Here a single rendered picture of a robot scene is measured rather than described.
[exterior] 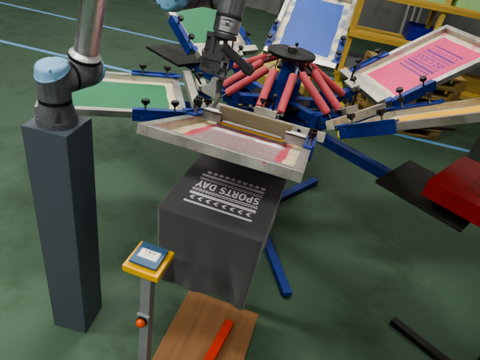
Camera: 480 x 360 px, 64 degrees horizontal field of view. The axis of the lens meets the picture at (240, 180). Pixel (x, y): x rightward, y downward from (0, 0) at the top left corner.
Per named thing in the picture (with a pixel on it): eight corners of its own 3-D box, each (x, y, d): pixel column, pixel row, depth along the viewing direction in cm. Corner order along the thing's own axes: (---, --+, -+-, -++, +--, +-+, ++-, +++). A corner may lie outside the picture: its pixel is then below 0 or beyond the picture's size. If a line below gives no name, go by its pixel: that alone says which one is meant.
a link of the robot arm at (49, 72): (28, 96, 138) (23, 59, 131) (59, 87, 149) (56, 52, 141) (53, 107, 135) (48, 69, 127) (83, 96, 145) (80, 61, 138)
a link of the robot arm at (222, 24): (241, 23, 114) (241, 21, 106) (237, 38, 115) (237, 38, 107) (216, 16, 113) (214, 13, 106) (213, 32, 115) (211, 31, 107)
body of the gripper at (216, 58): (200, 71, 118) (208, 31, 115) (227, 78, 119) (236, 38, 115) (198, 72, 111) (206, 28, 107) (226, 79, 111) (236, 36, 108)
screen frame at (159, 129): (300, 183, 123) (303, 172, 122) (136, 133, 132) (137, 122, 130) (311, 148, 198) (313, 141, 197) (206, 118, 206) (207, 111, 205)
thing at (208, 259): (243, 313, 171) (263, 243, 147) (151, 279, 177) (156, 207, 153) (246, 307, 173) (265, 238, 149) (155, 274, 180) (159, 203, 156)
